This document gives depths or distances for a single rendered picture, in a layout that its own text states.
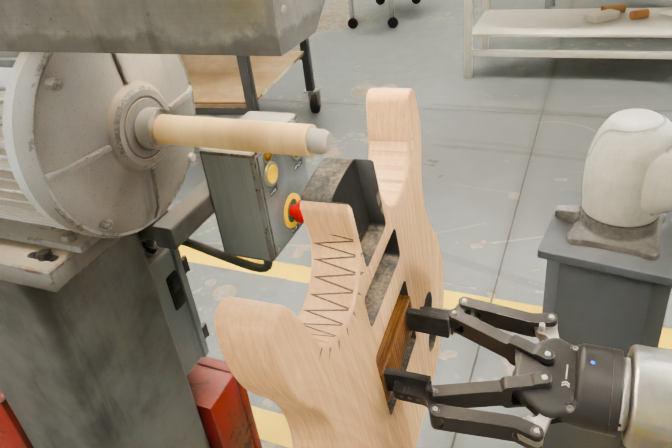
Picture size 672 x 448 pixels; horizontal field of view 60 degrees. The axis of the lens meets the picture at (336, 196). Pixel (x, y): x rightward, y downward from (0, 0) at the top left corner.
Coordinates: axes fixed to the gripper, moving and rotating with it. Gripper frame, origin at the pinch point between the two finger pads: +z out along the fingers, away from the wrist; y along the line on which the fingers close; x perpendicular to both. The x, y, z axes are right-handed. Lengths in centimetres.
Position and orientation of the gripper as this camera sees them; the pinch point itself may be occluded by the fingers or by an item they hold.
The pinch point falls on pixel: (401, 348)
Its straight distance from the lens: 62.0
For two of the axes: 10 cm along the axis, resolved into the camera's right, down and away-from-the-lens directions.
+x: -1.8, -7.6, -6.2
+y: 3.6, -6.4, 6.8
